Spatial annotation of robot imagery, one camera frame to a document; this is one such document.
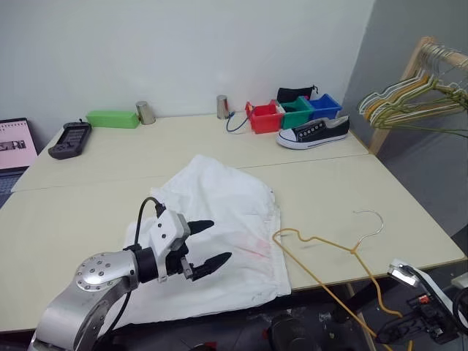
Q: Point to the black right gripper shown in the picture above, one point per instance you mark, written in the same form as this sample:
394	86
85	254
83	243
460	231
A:
435	323

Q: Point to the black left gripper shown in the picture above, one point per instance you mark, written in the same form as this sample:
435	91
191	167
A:
177	261

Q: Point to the white shorts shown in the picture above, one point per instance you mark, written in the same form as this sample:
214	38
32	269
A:
219	204

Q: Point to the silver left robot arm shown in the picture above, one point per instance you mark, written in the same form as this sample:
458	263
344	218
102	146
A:
95	281

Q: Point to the wooden table leg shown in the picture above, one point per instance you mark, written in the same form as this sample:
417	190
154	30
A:
360	321

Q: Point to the dark rounded shape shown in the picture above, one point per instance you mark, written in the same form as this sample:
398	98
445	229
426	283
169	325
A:
290	334

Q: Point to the red plastic bin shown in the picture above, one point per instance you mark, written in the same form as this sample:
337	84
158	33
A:
265	122

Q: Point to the silver metal cup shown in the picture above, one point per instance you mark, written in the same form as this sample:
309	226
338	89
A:
222	108
145	113

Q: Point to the green plastic bin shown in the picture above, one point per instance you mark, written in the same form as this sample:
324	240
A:
296	118

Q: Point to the green rectangular box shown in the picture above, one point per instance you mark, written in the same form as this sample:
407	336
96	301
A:
111	120

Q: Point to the black canvas sneaker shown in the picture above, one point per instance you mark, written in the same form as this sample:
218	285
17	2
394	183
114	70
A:
321	133

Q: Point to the black handheld controller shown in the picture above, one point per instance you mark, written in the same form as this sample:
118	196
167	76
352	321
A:
71	139

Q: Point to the blue plastic bin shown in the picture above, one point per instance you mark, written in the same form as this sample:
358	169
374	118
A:
325	109

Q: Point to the hangers on wooden rack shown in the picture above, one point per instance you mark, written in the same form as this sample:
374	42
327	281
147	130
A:
384	135

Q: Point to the grey laptop computer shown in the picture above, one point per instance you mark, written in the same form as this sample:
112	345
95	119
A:
14	142

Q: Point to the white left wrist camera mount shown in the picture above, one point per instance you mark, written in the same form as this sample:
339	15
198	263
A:
166	230

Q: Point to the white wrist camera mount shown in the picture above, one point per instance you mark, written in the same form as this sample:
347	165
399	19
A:
166	230
395	265

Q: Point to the black table frame bar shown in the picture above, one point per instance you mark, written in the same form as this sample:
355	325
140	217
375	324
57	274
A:
360	300

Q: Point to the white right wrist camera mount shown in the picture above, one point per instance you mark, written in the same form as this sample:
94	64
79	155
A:
395	265

